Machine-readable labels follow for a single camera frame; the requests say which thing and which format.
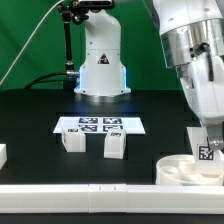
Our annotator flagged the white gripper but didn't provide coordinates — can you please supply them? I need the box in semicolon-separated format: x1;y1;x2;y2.
178;54;224;150

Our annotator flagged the white round stool seat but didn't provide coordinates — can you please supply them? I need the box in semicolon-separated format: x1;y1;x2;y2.
156;154;224;186

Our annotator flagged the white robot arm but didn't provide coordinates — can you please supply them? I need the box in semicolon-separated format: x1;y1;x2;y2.
75;0;224;150

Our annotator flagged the white marker sheet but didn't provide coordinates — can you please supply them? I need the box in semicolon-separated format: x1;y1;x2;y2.
54;117;145;134

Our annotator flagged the white left side block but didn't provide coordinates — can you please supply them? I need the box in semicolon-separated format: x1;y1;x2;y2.
0;144;7;170

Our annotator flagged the white front rail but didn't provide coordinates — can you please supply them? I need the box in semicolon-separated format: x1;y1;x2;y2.
0;184;224;214

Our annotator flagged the black camera stand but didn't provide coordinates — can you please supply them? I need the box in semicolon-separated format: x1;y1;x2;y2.
58;0;115;89

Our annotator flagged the black cable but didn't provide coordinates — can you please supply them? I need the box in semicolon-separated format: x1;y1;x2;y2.
23;71;81;90

